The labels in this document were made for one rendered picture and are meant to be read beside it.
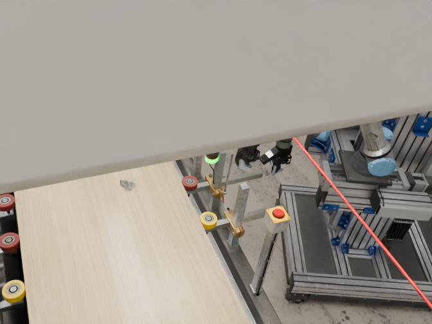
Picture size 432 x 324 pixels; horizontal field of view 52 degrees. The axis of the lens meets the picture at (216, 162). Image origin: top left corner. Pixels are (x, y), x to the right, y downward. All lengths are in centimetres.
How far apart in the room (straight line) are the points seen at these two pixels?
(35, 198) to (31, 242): 25
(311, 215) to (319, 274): 49
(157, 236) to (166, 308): 34
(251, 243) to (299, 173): 89
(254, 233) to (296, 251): 43
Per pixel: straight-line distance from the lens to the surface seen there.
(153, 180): 218
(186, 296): 179
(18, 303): 193
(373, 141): 198
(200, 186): 222
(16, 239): 201
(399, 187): 238
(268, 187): 353
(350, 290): 286
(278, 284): 298
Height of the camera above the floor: 244
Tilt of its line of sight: 42 degrees down
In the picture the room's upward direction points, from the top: 8 degrees clockwise
